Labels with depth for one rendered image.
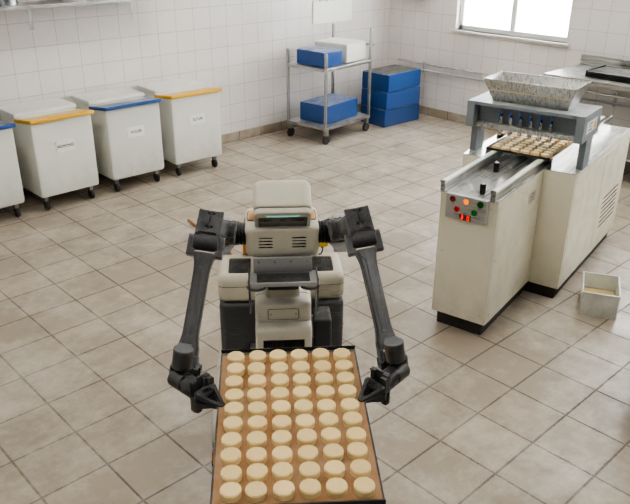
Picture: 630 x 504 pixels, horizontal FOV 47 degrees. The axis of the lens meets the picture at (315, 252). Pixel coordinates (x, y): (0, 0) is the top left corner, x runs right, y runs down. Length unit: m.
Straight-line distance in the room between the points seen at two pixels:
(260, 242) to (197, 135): 4.21
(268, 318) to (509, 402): 1.46
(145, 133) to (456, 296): 3.38
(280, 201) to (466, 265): 1.77
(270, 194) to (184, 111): 4.17
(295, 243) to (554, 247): 2.32
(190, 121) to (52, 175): 1.36
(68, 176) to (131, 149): 0.60
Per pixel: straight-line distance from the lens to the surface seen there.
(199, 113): 6.80
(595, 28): 7.91
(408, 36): 9.23
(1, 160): 6.03
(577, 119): 4.41
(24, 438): 3.69
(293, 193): 2.60
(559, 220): 4.60
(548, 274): 4.75
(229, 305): 3.12
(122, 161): 6.47
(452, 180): 4.06
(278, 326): 2.84
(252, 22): 7.90
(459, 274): 4.16
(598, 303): 4.67
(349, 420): 1.91
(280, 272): 2.72
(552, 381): 4.02
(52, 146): 6.16
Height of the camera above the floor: 2.18
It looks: 25 degrees down
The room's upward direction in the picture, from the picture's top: straight up
